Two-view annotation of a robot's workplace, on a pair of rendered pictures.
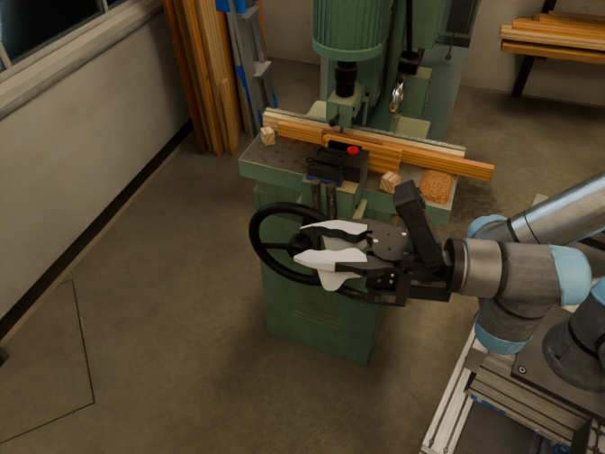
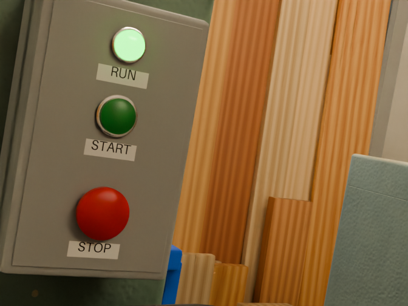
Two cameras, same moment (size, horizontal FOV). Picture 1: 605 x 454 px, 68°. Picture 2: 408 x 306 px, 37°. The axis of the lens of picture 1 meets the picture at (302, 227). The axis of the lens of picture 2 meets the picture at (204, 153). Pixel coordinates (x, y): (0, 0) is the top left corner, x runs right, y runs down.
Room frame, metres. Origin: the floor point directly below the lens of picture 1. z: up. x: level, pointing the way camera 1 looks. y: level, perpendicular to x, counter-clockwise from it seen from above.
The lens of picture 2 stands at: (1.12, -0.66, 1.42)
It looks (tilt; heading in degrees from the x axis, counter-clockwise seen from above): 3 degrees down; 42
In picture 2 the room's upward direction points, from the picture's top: 10 degrees clockwise
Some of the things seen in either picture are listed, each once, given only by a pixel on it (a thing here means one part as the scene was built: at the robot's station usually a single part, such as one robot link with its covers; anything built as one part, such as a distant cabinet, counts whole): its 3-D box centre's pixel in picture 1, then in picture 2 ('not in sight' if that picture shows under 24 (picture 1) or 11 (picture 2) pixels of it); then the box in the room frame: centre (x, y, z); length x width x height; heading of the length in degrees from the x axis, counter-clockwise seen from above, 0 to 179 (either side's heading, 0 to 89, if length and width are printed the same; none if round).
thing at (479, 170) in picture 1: (378, 149); not in sight; (1.06, -0.22, 0.92); 0.62 x 0.02 x 0.04; 69
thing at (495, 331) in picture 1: (506, 307); not in sight; (0.38, -0.30, 1.12); 0.11 x 0.08 x 0.11; 173
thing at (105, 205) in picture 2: not in sight; (102, 213); (1.34, -0.39, 1.36); 0.03 x 0.01 x 0.03; 159
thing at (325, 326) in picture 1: (340, 244); not in sight; (1.22, -0.15, 0.36); 0.58 x 0.45 x 0.71; 159
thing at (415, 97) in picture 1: (412, 90); not in sight; (1.22, -0.33, 1.02); 0.09 x 0.07 x 0.12; 69
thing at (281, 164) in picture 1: (343, 179); not in sight; (0.99, -0.12, 0.87); 0.61 x 0.30 x 0.06; 69
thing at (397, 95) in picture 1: (397, 96); not in sight; (1.18, -0.28, 1.02); 0.12 x 0.03 x 0.12; 159
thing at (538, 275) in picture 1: (534, 275); not in sight; (0.37, -0.30, 1.21); 0.11 x 0.08 x 0.09; 83
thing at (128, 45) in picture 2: not in sight; (130, 45); (1.34, -0.39, 1.46); 0.02 x 0.01 x 0.02; 159
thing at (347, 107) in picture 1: (346, 104); not in sight; (1.12, -0.12, 1.03); 0.14 x 0.07 x 0.09; 159
